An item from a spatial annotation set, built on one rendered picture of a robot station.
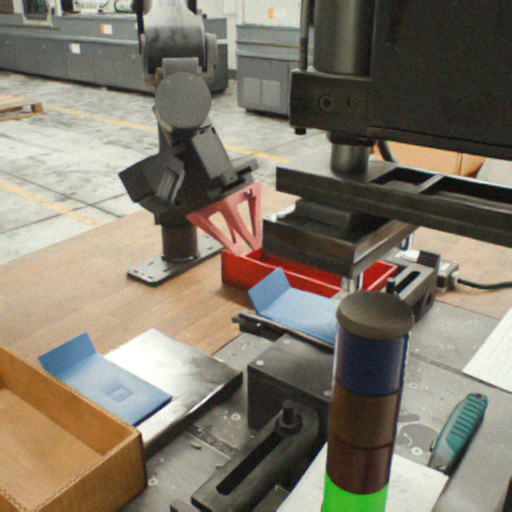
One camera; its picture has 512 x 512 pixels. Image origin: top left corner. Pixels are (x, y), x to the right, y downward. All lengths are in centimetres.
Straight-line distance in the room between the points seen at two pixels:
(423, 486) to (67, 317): 56
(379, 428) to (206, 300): 60
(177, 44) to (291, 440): 44
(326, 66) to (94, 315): 53
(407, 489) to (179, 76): 44
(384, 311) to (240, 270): 62
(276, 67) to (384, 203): 584
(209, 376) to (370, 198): 30
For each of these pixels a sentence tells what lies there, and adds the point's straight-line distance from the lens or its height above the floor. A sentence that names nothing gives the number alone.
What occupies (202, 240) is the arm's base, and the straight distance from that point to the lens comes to 107.
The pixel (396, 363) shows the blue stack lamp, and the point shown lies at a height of 117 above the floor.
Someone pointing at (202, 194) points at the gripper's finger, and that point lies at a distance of 66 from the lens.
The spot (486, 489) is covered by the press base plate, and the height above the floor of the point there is 90.
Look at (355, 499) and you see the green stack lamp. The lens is 35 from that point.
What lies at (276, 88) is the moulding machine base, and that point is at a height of 35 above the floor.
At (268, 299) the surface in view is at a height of 100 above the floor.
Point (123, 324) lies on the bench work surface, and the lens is 85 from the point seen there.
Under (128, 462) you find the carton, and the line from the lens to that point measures 57.
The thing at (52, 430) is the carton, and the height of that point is 91.
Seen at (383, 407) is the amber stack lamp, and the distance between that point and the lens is 31.
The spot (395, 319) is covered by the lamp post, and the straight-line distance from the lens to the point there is 29.
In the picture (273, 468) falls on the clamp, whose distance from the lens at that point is 52.
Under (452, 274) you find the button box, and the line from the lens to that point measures 97.
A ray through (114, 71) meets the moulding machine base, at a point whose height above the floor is 29.
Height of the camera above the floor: 134
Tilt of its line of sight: 25 degrees down
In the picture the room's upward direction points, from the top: straight up
